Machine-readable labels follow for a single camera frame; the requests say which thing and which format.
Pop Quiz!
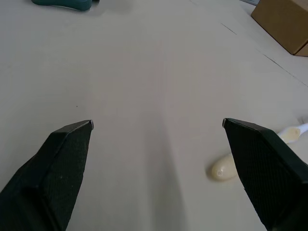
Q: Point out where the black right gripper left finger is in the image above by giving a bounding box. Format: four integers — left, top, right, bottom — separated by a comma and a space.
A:
0, 119, 94, 231

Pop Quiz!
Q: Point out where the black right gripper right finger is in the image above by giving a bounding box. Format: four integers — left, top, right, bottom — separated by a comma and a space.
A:
222, 117, 308, 231

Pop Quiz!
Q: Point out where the cream plastic spoon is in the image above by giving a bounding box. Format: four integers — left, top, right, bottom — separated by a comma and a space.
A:
206, 116, 308, 182

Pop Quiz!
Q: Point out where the brown cardboard box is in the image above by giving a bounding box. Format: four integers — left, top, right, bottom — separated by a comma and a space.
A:
250, 0, 308, 57

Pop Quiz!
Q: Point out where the dark teal plastic container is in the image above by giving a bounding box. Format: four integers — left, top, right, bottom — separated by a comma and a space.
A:
31, 0, 101, 12

